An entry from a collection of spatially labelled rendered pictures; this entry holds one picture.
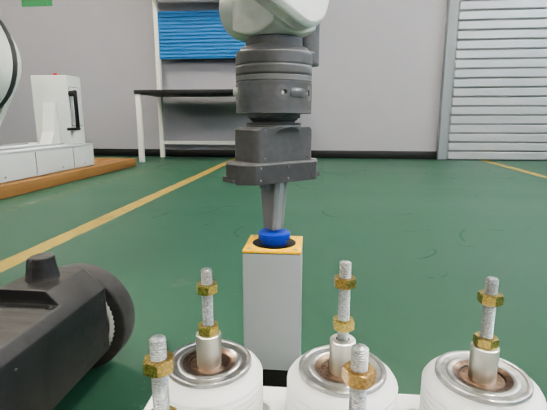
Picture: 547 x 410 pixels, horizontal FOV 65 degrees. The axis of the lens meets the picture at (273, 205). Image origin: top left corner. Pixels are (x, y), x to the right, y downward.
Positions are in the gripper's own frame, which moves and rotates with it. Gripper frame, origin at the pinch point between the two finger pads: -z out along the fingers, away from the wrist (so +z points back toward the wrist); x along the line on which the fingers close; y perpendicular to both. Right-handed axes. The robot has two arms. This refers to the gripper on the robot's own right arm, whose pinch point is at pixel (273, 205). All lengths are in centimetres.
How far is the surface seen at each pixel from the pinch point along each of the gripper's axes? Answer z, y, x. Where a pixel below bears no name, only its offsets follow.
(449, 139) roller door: -11, 226, 427
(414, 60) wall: 76, 263, 404
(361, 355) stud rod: -2.5, -26.6, -14.4
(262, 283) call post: -8.9, -1.8, -3.0
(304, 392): -11.5, -17.7, -10.4
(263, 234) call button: -3.4, -0.3, -1.7
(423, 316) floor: -36, 13, 56
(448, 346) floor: -36, 2, 48
